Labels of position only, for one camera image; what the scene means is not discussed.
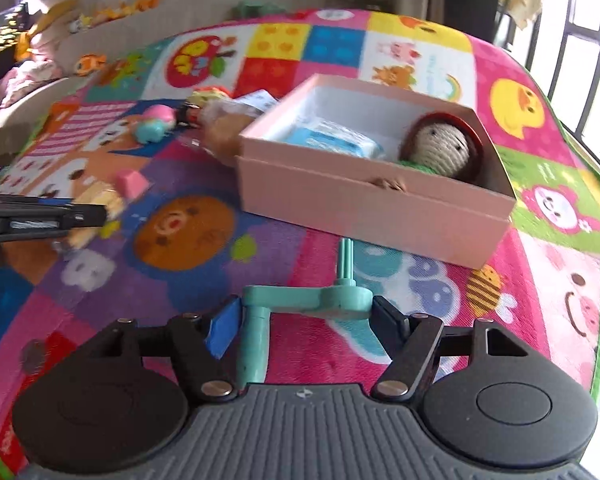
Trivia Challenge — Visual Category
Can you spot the yellow white toy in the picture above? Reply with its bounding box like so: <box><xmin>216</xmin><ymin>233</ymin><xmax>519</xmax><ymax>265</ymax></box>
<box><xmin>70</xmin><ymin>187</ymin><xmax>127</xmax><ymax>248</ymax></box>

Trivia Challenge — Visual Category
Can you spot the orange fish toy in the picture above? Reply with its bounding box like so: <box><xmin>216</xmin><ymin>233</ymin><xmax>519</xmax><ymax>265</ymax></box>
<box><xmin>74</xmin><ymin>53</ymin><xmax>108</xmax><ymax>77</ymax></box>

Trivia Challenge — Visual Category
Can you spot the pink toy block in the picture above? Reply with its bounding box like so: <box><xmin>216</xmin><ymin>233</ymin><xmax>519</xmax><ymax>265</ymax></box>
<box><xmin>115</xmin><ymin>170</ymin><xmax>148</xmax><ymax>197</ymax></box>

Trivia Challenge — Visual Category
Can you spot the pink cardboard box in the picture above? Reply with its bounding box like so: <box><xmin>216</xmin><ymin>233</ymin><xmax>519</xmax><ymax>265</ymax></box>
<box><xmin>236</xmin><ymin>73</ymin><xmax>517</xmax><ymax>270</ymax></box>

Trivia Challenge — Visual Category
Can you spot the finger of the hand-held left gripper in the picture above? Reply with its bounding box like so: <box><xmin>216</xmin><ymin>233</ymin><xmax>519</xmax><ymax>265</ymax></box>
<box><xmin>0</xmin><ymin>193</ymin><xmax>75</xmax><ymax>209</ymax></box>
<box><xmin>0</xmin><ymin>204</ymin><xmax>107</xmax><ymax>242</ymax></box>

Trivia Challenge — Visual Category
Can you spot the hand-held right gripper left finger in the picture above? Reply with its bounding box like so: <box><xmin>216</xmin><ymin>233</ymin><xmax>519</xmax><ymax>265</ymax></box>
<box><xmin>97</xmin><ymin>297</ymin><xmax>243</xmax><ymax>402</ymax></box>

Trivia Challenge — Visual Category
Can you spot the yellow plush toy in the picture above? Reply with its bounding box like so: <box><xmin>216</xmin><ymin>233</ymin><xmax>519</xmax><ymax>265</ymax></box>
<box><xmin>32</xmin><ymin>0</ymin><xmax>81</xmax><ymax>36</ymax></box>

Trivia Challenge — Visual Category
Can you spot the orange plush toy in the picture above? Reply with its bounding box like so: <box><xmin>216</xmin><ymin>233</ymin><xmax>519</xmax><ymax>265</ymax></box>
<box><xmin>92</xmin><ymin>0</ymin><xmax>161</xmax><ymax>23</ymax></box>

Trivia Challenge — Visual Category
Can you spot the pink cloth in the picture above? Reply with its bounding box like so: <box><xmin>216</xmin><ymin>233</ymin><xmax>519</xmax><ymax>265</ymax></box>
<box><xmin>0</xmin><ymin>57</ymin><xmax>61</xmax><ymax>108</ymax></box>

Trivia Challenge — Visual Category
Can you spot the teal plastic stand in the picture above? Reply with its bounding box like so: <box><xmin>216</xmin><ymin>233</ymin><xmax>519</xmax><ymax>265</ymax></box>
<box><xmin>237</xmin><ymin>237</ymin><xmax>373</xmax><ymax>386</ymax></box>

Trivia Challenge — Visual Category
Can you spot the crochet doll with red hat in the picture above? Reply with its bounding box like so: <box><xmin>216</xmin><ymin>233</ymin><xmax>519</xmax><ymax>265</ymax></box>
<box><xmin>397</xmin><ymin>112</ymin><xmax>486</xmax><ymax>181</ymax></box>

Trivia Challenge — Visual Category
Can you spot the orange yellow toy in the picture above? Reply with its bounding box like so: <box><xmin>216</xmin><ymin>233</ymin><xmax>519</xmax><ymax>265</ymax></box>
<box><xmin>187</xmin><ymin>85</ymin><xmax>233</xmax><ymax>109</ymax></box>

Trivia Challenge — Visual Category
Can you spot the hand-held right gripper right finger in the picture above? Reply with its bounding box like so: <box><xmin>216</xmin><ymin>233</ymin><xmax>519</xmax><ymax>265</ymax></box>
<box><xmin>370</xmin><ymin>296</ymin><xmax>523</xmax><ymax>403</ymax></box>

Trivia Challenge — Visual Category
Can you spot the colourful cartoon play mat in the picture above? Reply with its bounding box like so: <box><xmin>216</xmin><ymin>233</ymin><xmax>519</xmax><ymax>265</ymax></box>
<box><xmin>0</xmin><ymin>7</ymin><xmax>600</xmax><ymax>480</ymax></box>

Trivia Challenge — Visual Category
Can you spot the pink teal round toy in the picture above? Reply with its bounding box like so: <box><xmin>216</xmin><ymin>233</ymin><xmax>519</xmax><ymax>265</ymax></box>
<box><xmin>132</xmin><ymin>105</ymin><xmax>178</xmax><ymax>143</ymax></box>

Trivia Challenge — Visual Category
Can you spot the black window frame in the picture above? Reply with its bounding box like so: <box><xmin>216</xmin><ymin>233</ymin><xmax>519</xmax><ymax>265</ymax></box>
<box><xmin>527</xmin><ymin>0</ymin><xmax>600</xmax><ymax>128</ymax></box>

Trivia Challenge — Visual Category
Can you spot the blue white tissue packet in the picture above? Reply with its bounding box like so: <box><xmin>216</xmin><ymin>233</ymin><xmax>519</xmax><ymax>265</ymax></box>
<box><xmin>282</xmin><ymin>115</ymin><xmax>388</xmax><ymax>160</ymax></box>

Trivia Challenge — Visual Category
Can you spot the black white toy figure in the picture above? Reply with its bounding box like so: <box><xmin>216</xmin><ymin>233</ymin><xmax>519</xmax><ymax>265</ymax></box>
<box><xmin>176</xmin><ymin>102</ymin><xmax>202</xmax><ymax>129</ymax></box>

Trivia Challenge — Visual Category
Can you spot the bagged brown bread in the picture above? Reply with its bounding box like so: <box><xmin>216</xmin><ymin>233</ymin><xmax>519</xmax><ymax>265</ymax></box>
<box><xmin>199</xmin><ymin>101</ymin><xmax>262</xmax><ymax>167</ymax></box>

